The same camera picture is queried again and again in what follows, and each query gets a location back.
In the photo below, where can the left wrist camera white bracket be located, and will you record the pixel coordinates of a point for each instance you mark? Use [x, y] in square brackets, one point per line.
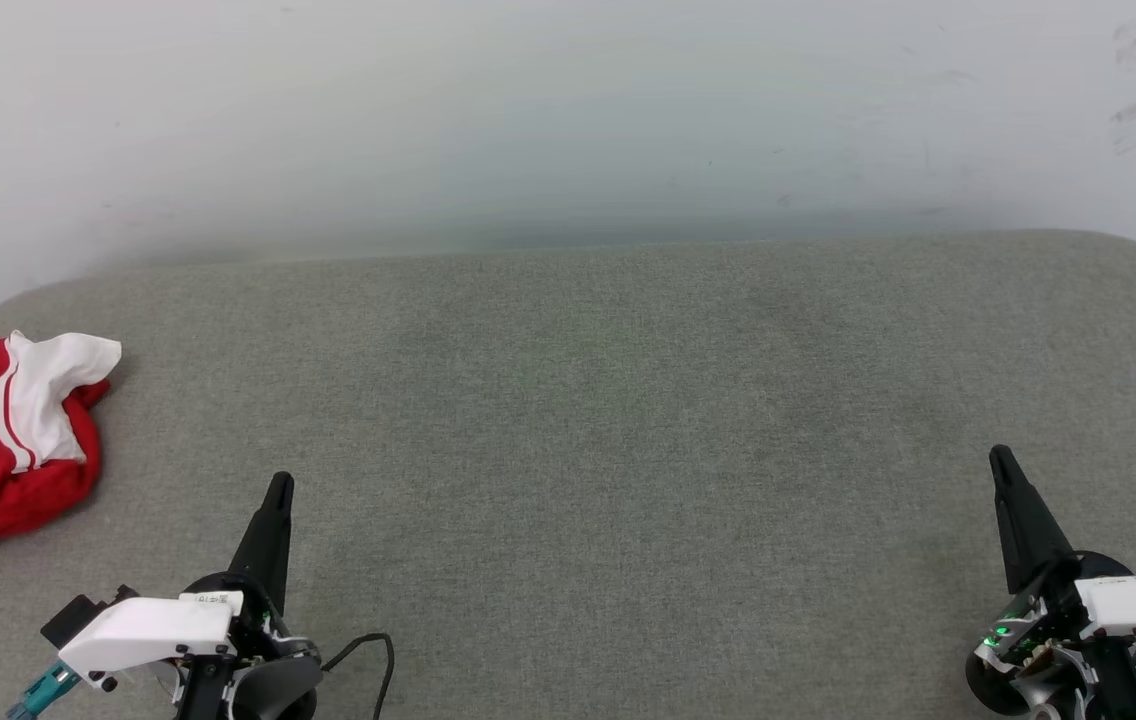
[148, 630]

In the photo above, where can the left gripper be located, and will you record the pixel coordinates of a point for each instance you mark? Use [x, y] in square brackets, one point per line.
[253, 690]

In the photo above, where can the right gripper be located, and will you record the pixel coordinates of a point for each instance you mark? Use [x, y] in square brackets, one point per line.
[1048, 660]

